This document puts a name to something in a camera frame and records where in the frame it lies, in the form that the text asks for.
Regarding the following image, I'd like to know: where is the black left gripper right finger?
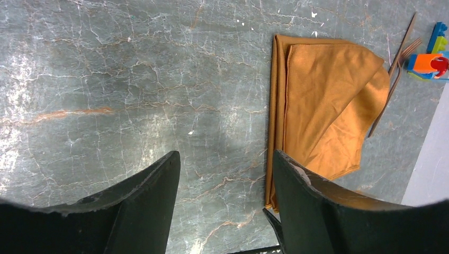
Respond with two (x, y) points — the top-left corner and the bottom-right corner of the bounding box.
(268, 150), (448, 253)

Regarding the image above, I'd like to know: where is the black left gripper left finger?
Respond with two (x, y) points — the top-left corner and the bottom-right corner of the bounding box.
(1, 151), (181, 253)

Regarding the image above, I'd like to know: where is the orange cloth napkin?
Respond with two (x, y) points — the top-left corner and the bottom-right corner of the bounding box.
(265, 34), (390, 212)

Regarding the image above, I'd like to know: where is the colourful toy brick build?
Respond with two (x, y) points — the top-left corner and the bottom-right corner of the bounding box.
(407, 22), (448, 82)

